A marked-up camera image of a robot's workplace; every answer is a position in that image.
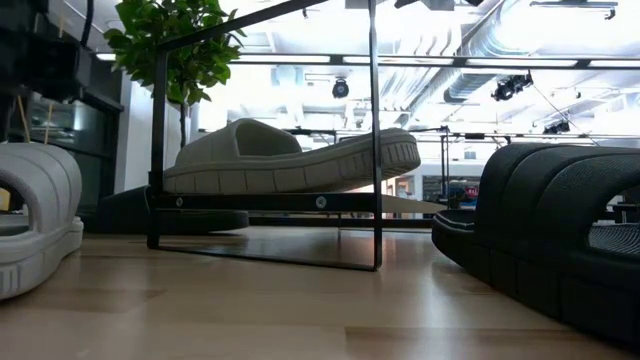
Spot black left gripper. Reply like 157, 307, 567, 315
0, 29, 94, 101

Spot grey slide sandal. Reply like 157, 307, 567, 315
0, 142, 85, 301
162, 117, 422, 195

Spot black slide sandal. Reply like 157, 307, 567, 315
431, 143, 640, 349
96, 185, 250, 236

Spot black-framed wooden shoe shelf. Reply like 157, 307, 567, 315
146, 0, 450, 273

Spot leafy green potted plant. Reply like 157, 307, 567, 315
103, 0, 247, 151

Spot black ceiling spotlight cluster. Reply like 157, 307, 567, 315
491, 71, 535, 103
542, 119, 572, 136

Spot yellow cable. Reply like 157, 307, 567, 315
16, 94, 55, 145

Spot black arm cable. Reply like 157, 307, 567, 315
79, 0, 97, 50

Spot black aluminium rig frame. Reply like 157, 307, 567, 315
82, 214, 435, 236

